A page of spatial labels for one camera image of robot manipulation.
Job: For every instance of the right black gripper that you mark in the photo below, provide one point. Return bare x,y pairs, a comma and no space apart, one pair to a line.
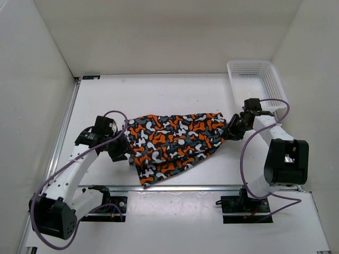
234,134

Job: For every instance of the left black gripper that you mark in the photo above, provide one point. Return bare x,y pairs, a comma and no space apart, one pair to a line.
123,148

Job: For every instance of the orange camouflage shorts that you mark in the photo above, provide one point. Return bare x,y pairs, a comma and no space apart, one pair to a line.
164,146

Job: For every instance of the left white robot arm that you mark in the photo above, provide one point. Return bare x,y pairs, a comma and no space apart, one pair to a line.
59,205

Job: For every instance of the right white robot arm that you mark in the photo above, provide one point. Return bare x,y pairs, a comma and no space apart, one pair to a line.
286,163

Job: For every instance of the white plastic basket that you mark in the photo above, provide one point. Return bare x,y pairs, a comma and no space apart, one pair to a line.
256,79

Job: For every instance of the aluminium front rail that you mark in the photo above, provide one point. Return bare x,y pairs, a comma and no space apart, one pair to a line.
173,188

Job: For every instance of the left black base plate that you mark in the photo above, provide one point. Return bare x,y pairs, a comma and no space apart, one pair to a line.
110,213

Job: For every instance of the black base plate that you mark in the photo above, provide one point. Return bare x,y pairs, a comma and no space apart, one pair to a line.
110,213
244,210

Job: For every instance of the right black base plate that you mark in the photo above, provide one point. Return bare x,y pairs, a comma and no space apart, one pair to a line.
244,210

